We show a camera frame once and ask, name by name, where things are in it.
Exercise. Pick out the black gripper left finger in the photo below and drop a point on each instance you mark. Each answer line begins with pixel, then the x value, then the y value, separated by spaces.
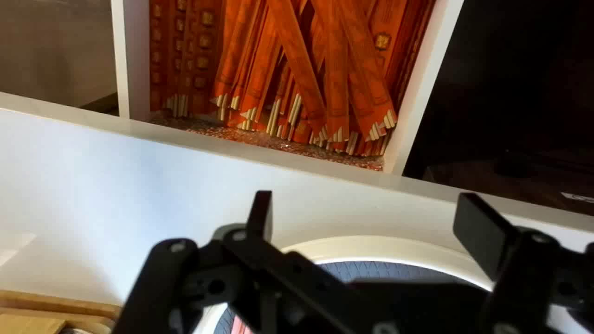
pixel 171 287

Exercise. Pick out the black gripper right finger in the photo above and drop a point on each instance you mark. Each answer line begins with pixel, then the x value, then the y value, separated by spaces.
pixel 529 269

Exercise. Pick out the white round turntable tray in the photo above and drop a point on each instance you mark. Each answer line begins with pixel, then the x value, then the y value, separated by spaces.
pixel 393 250

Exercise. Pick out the pile of orange rulers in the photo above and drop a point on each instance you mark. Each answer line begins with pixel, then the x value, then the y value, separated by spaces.
pixel 323 72

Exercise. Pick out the wooden cup holder base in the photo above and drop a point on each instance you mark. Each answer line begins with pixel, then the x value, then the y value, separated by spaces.
pixel 43 313

